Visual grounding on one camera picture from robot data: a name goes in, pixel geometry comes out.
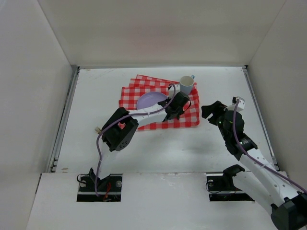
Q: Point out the aluminium table edge rail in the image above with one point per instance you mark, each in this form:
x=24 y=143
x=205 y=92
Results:
x=274 y=160

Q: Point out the light blue mug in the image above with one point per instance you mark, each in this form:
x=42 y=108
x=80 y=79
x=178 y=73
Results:
x=186 y=84

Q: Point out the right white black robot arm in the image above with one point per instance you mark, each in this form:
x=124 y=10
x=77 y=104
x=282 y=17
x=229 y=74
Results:
x=284 y=200

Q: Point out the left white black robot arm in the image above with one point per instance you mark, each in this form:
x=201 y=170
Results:
x=122 y=125

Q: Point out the gold fork teal handle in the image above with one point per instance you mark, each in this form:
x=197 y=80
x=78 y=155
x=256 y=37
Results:
x=97 y=130

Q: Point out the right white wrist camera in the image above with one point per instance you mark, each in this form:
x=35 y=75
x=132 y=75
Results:
x=239 y=102

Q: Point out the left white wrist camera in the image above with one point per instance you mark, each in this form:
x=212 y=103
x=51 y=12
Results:
x=173 y=89

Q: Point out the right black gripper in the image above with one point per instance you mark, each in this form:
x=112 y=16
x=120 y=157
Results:
x=216 y=114

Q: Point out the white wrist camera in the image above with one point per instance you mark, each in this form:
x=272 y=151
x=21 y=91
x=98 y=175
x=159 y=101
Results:
x=173 y=89
x=239 y=102

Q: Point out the lilac round plate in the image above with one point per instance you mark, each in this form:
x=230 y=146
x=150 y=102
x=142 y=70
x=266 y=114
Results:
x=149 y=99

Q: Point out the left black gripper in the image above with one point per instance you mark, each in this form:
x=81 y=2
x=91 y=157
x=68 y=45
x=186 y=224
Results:
x=171 y=111

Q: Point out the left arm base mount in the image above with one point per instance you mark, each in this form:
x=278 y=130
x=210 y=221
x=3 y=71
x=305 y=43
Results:
x=108 y=189

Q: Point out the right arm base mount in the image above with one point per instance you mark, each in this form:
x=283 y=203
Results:
x=221 y=188

